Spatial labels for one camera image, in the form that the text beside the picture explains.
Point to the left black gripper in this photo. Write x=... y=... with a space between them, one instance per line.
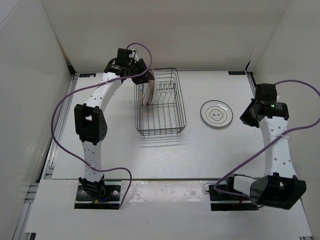
x=142 y=79

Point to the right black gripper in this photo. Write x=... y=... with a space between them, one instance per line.
x=244 y=117

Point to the pink patterned plate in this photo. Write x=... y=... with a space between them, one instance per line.
x=153 y=87
x=145 y=93

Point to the white plate with dark rim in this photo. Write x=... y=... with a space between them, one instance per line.
x=216 y=114

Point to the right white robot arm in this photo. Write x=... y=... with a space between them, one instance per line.
x=279 y=187

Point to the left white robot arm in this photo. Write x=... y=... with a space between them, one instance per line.
x=91 y=126

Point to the right table label sticker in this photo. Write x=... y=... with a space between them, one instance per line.
x=236 y=73

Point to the table label sticker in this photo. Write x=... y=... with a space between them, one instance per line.
x=236 y=73
x=87 y=75

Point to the left table label sticker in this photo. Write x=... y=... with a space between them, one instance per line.
x=87 y=75

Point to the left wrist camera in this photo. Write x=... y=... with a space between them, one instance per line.
x=126 y=57

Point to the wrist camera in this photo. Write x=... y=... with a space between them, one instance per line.
x=265 y=92
x=126 y=57

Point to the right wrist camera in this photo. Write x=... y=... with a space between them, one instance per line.
x=265 y=92

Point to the metal wire dish rack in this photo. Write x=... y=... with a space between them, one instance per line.
x=166 y=115

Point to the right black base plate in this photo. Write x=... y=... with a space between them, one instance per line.
x=221 y=202

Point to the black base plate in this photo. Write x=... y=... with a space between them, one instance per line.
x=221 y=202
x=107 y=199

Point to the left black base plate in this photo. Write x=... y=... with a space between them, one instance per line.
x=107 y=199

